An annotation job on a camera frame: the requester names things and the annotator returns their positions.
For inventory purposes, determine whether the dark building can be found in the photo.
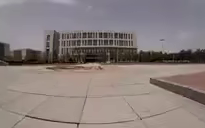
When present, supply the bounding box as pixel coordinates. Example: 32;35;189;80
0;28;12;61

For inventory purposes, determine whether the red brick strip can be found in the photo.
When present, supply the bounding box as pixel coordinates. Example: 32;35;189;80
155;70;205;95

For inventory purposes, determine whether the pale concrete slab plaza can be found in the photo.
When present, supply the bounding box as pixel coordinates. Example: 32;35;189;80
0;63;205;128

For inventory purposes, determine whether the low grey building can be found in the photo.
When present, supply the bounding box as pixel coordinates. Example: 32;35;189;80
13;48;44;63

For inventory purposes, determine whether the lamp pole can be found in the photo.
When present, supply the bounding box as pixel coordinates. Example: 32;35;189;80
159;38;166;53

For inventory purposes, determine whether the row of trees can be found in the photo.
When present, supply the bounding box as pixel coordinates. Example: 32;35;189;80
138;48;205;64

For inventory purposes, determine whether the low stone mound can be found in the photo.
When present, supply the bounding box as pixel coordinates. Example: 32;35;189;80
45;62;104;72

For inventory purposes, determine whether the large white building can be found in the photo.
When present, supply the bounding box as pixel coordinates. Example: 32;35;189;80
44;29;139;64

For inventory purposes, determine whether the grey stone kerb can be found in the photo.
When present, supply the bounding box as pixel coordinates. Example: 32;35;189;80
149;77;205;108

